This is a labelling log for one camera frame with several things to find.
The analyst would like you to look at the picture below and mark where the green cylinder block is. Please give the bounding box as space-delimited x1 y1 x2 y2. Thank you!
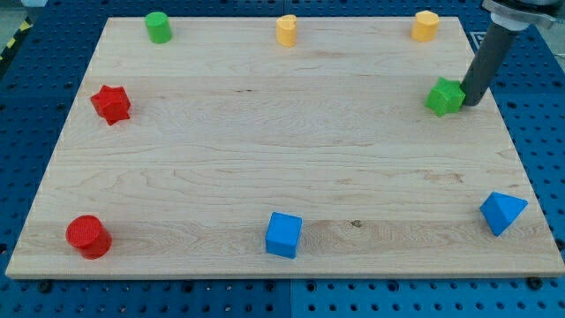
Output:
144 11 172 44

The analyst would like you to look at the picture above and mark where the light wooden board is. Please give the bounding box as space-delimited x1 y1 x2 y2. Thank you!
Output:
6 17 564 280

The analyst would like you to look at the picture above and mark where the red cylinder block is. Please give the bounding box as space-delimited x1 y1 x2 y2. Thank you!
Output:
65 215 112 260

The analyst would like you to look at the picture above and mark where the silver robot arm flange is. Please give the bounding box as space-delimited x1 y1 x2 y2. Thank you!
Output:
481 0 564 29

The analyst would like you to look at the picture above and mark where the blue cube block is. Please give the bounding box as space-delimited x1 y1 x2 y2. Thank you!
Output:
265 212 303 259

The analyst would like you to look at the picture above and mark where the red star block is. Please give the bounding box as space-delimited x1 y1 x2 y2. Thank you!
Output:
90 85 131 125

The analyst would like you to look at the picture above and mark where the yellow heart block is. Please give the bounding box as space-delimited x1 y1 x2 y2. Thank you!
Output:
275 14 298 48

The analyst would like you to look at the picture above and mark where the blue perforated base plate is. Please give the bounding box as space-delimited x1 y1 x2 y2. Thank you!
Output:
1 1 564 317

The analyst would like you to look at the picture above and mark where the yellow hexagon block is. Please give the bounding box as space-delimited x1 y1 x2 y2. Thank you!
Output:
411 11 440 42

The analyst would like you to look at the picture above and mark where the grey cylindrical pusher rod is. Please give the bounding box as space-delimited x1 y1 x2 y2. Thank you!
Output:
460 22 519 106

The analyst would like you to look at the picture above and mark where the blue triangular prism block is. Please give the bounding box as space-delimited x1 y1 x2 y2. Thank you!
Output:
479 192 528 237

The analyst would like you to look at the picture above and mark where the green star block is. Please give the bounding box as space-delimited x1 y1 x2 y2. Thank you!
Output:
425 77 466 117

